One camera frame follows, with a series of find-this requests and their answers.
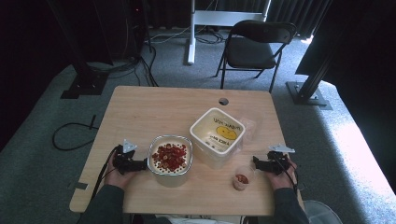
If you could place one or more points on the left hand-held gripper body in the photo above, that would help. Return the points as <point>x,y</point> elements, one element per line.
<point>124,160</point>

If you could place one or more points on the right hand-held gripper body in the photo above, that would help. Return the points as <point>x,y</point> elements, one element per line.
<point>277,161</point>

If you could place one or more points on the small clear plastic cup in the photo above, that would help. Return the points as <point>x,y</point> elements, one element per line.
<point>243,182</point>

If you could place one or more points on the pile of red dried fruit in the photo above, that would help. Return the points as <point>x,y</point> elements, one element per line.
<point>170,157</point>

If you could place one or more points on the clear square glass container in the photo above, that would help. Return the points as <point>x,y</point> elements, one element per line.
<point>169,179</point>

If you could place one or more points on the person's left hand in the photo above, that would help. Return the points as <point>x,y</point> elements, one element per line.
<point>117,179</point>

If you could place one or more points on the person's right hand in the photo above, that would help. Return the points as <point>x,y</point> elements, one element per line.
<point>283,181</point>

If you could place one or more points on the clear plastic bag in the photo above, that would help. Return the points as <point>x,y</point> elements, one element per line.
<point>250,126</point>

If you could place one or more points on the white square container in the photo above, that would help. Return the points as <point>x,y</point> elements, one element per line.
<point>214,152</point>

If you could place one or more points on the grey tape piece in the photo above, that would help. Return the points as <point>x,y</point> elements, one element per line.
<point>77,186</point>

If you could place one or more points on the translucent white bin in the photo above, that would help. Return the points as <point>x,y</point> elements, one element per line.
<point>322,213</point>

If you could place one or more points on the black metal stand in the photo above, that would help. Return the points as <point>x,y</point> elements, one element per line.
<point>85,81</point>
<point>306,93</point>

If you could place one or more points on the white cloth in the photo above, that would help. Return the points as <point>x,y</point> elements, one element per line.
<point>193,220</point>

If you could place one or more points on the black folding chair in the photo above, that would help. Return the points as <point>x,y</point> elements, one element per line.
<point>249,53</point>

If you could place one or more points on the black equipment rack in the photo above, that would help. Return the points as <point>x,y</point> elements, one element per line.
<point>120,28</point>

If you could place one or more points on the dark curtain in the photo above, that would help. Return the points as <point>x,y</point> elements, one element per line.
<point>361,46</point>

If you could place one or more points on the white metal desk frame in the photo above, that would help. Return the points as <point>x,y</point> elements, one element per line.
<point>224,17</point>

